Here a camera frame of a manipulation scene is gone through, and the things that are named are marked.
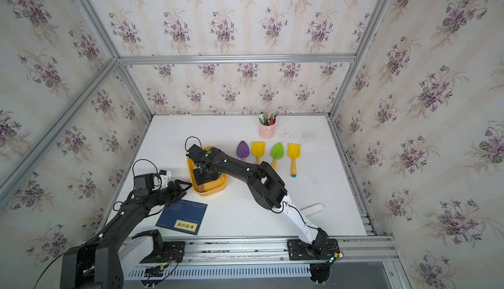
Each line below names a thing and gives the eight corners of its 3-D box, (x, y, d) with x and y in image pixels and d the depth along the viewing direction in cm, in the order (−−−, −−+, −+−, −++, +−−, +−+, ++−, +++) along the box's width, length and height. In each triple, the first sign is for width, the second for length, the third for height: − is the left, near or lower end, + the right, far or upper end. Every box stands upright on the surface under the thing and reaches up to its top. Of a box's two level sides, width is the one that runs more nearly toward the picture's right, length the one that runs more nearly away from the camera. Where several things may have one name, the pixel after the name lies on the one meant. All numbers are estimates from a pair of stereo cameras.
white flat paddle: (304, 217, 83) (305, 215, 80) (301, 211, 85) (302, 208, 82) (322, 211, 85) (324, 208, 82) (319, 205, 86) (321, 202, 84)
